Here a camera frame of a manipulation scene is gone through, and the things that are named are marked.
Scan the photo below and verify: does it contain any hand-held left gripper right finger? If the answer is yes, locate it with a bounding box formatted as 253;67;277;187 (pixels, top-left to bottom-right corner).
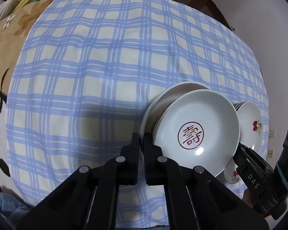
144;133;270;230

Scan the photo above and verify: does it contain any cherry print bowl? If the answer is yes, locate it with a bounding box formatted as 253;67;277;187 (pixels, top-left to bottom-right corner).
224;101;264;185

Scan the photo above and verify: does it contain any large cherry print plate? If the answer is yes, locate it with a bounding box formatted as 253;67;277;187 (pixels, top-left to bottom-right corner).
141;81;213;146

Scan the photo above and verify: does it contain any pale plush toy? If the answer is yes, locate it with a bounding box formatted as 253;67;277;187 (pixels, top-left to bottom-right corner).
0;0;22;22

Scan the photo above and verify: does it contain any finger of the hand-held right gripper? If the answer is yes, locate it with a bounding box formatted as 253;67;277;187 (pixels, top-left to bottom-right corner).
233;144;267;185

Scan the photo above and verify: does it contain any brown printed blanket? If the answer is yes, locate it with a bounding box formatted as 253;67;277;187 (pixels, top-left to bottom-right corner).
0;0;55;197

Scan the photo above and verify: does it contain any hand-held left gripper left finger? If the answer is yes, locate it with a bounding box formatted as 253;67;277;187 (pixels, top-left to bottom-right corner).
16;132;140;230

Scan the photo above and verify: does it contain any yellow green plush toy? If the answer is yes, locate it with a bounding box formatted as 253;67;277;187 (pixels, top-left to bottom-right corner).
14;0;37;10

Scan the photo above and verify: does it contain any person's right hand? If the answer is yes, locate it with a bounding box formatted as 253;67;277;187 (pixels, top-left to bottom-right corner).
243;189;255;208

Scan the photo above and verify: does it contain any person's denim leg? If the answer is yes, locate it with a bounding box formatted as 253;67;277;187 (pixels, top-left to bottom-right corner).
0;192;30;230

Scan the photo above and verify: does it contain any white plate with red seal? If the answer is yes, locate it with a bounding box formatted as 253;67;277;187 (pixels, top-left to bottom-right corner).
151;89;241;177

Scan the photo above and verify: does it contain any blue plaid cloth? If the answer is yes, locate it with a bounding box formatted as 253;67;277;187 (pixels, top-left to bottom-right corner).
5;0;270;229

